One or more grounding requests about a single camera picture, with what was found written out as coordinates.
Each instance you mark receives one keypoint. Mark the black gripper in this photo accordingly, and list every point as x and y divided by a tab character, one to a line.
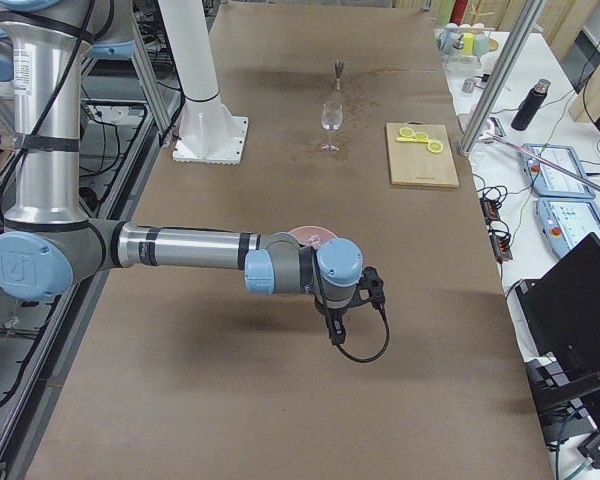
333	317

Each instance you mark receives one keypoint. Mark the steel jigger cup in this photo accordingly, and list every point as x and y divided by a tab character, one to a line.
339	66

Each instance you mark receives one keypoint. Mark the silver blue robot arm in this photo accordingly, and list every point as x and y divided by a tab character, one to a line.
49	243

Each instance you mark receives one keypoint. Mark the pink bowl of ice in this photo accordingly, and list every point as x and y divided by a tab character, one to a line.
311	235

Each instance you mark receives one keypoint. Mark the clear wine glass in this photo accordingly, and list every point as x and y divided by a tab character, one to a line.
332	117

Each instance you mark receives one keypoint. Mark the wooden cutting board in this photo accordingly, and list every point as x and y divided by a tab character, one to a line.
411	164

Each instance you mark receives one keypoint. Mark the yellow plastic knife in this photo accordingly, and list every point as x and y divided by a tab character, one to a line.
402	139

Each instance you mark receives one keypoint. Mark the far lemon slice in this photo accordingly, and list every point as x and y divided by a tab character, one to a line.
435	147

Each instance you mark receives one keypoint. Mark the middle lemon slice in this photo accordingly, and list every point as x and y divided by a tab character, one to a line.
421	136

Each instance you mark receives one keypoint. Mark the black monitor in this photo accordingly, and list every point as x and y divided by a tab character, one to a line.
562	309

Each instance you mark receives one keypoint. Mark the near blue teach pendant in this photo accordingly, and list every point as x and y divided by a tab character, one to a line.
567	221

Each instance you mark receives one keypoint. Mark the blue teach pendant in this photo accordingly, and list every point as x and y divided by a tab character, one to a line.
548	182
567	221

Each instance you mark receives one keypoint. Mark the far blue teach pendant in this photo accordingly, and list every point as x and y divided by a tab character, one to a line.
548	182

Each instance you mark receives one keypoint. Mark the metal rod green tip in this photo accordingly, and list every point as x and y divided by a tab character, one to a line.
541	160

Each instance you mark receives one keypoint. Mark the small steel weight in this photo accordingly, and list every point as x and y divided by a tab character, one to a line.
468	86

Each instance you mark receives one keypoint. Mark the black water bottle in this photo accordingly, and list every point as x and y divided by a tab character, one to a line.
530	105

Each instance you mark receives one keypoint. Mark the yellow cup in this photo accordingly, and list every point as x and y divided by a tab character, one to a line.
467	40

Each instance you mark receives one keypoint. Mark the light blue cup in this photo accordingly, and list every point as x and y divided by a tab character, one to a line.
447	39

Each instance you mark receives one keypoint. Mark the lemon slice near handle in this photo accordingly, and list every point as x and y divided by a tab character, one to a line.
406	132

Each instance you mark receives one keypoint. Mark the white camera pillar base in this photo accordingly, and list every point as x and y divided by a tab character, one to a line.
208	132

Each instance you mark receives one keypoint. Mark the aluminium frame post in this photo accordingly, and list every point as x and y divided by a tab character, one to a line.
516	40

